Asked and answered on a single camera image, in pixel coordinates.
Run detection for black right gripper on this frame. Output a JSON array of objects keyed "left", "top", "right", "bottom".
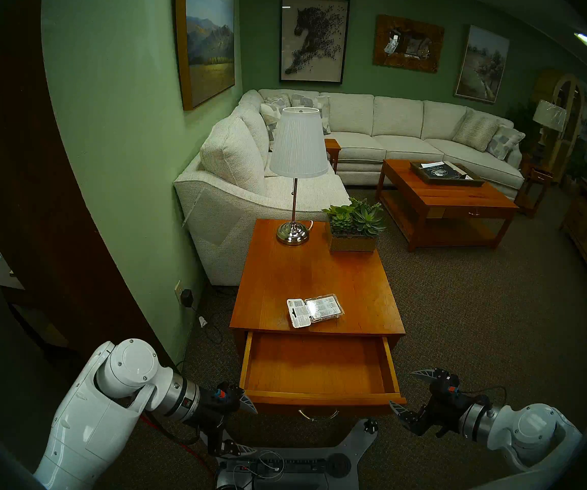
[{"left": 389, "top": 368, "right": 470, "bottom": 438}]

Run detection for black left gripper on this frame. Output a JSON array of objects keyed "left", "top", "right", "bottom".
[{"left": 191, "top": 382, "right": 258, "bottom": 458}]

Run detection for wooden drawer with metal handle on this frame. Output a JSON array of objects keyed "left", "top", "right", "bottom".
[{"left": 239, "top": 332, "right": 407, "bottom": 422}]

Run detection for clear blister pack with card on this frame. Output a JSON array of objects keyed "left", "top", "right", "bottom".
[{"left": 287, "top": 293, "right": 345, "bottom": 329}]

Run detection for black power strip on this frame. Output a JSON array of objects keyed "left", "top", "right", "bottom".
[{"left": 224, "top": 456, "right": 327, "bottom": 477}]

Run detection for cherry wood end table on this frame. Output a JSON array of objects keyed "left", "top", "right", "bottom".
[{"left": 230, "top": 218, "right": 406, "bottom": 364}]

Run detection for succulent plants in wooden planter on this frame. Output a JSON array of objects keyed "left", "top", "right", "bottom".
[{"left": 322, "top": 197, "right": 387, "bottom": 253}]

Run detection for cherry wood coffee table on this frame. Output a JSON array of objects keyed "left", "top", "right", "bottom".
[{"left": 375, "top": 159, "right": 520, "bottom": 253}]

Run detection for dark wooden serving tray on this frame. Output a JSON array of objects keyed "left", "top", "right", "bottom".
[{"left": 409, "top": 161, "right": 486, "bottom": 187}]

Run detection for black book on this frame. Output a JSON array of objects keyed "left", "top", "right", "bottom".
[{"left": 421, "top": 163, "right": 466, "bottom": 180}]

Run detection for grey upholstered chair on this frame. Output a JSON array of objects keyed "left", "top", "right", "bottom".
[{"left": 0, "top": 252, "right": 69, "bottom": 474}]

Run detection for dark wooden side table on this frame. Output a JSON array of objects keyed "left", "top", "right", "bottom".
[{"left": 515, "top": 155, "right": 555, "bottom": 219}]

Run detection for small wooden corner table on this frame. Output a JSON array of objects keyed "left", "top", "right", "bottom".
[{"left": 324, "top": 138, "right": 342, "bottom": 174}]

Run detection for grey patterned throw pillow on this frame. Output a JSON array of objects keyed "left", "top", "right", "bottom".
[
  {"left": 486, "top": 125, "right": 526, "bottom": 161},
  {"left": 291, "top": 93, "right": 332, "bottom": 136}
]

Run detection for white shade chrome table lamp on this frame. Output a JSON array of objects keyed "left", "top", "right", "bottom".
[{"left": 269, "top": 107, "right": 329, "bottom": 246}]

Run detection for cream sectional sofa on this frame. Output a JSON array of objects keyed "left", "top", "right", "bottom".
[{"left": 173, "top": 88, "right": 526, "bottom": 286}]

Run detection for dark leafy floor plant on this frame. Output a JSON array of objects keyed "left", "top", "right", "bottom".
[{"left": 508, "top": 101, "right": 539, "bottom": 153}]

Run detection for plain cream throw pillow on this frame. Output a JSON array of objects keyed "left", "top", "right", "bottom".
[{"left": 260, "top": 104, "right": 282, "bottom": 142}]

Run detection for lamp with plastic wrapped shade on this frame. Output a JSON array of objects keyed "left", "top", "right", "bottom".
[{"left": 532, "top": 99, "right": 567, "bottom": 163}]

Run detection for arched light wood cabinet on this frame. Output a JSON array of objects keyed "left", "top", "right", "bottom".
[{"left": 531, "top": 69, "right": 585, "bottom": 183}]

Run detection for tree landscape painting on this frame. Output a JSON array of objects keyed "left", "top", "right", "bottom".
[{"left": 454, "top": 24, "right": 510, "bottom": 105}]

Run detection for rustic wood framed mirror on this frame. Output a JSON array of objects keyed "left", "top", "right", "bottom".
[{"left": 373, "top": 14, "right": 445, "bottom": 74}]

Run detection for black framed horse picture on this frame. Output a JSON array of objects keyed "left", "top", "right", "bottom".
[{"left": 279, "top": 0, "right": 351, "bottom": 85}]

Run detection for mountain landscape painting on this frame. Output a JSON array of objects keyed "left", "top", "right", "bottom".
[{"left": 173, "top": 0, "right": 236, "bottom": 111}]

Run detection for white coiled cable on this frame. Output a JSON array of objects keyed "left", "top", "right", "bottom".
[{"left": 258, "top": 451, "right": 285, "bottom": 479}]

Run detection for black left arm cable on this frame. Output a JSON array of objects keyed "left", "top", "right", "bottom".
[{"left": 143, "top": 412, "right": 203, "bottom": 447}]

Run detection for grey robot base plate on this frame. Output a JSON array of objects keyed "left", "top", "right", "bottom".
[{"left": 215, "top": 418, "right": 379, "bottom": 490}]

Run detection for black floor cable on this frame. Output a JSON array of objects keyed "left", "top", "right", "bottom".
[{"left": 191, "top": 305, "right": 225, "bottom": 344}]

